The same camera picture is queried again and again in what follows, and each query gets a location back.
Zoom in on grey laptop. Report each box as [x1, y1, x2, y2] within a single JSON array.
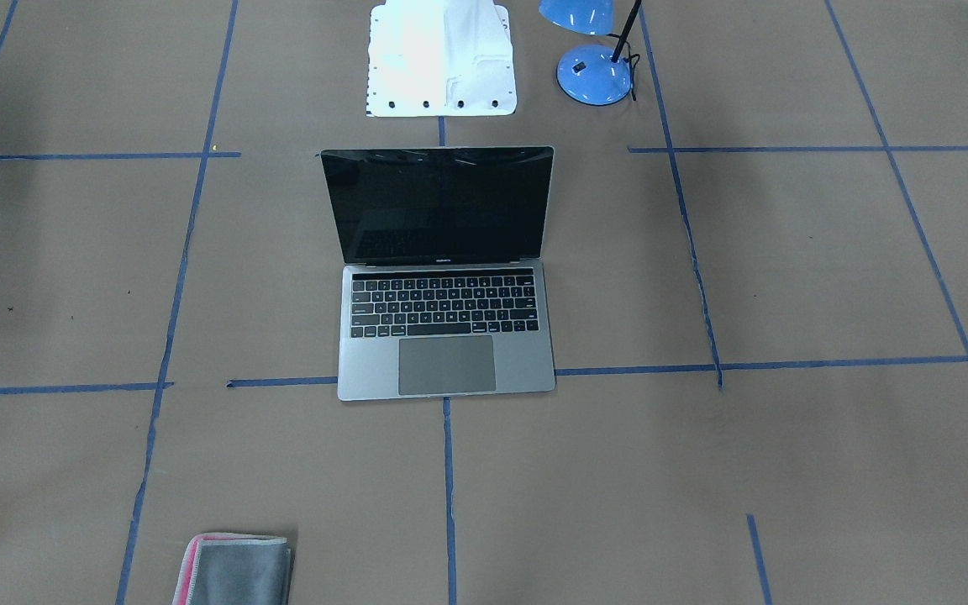
[[318, 145, 556, 402]]

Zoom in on blue desk lamp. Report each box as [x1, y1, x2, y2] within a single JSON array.
[[538, 1, 643, 107]]

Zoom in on grey and pink folded cloth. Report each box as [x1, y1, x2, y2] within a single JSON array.
[[172, 532, 292, 604]]

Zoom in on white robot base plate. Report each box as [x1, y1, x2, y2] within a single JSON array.
[[366, 1, 518, 118]]

